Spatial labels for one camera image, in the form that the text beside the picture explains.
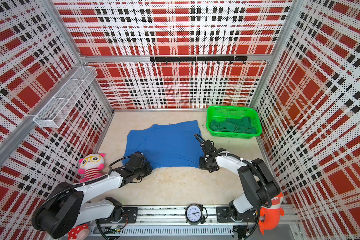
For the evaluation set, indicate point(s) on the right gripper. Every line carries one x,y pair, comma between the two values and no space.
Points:
201,165

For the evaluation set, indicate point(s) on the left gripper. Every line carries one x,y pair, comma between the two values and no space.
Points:
149,169

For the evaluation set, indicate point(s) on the blue tank top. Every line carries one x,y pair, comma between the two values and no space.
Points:
167,146

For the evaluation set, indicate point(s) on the green tank top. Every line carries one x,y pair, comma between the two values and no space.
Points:
243,126

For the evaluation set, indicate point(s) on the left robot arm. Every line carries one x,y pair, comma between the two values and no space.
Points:
69,206

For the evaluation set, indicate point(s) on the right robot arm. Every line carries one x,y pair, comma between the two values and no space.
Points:
259,184

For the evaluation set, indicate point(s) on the pink plush with yellow glasses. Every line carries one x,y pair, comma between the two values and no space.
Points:
91,166

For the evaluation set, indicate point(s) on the green plastic basket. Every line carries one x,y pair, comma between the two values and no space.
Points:
221,113

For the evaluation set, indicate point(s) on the small black analog clock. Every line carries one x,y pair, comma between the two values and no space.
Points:
194,214

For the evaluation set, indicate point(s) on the red shark plush toy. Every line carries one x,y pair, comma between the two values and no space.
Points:
271,215

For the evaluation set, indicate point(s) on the pink plush with strawberry dress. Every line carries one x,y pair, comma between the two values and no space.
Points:
79,232

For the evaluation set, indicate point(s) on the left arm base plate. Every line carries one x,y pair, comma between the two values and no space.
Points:
129,214

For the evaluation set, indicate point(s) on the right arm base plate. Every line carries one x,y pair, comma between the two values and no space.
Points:
223,213

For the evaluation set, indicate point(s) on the aluminium front rail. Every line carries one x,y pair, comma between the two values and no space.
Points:
169,223

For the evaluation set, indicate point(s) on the white wire mesh shelf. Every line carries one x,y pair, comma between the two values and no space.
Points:
57,109

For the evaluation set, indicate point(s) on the black hook rail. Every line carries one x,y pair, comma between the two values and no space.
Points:
199,59

